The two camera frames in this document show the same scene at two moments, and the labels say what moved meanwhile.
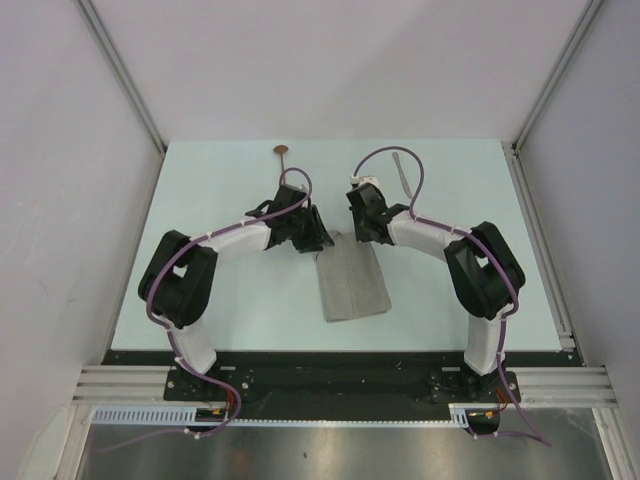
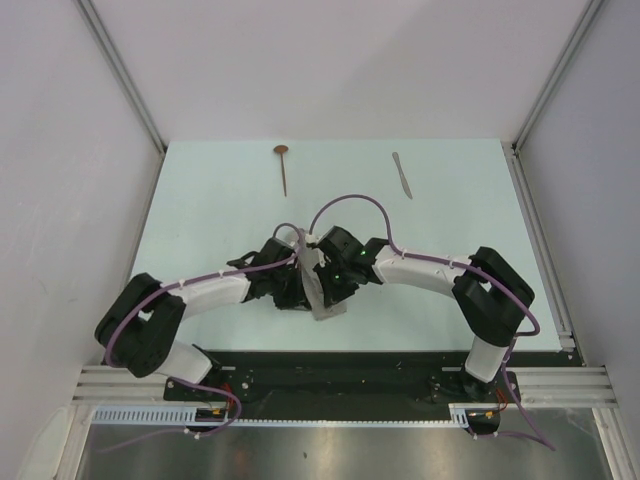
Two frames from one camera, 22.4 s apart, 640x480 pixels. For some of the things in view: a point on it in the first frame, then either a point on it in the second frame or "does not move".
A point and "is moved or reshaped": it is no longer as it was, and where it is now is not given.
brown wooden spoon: [281, 149] does not move
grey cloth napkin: [351, 280] is moved or reshaped
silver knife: [405, 183] does not move
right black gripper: [362, 236] → [332, 294]
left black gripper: [317, 233] → [297, 299]
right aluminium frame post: [515, 163] does not move
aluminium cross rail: [538, 387] does not move
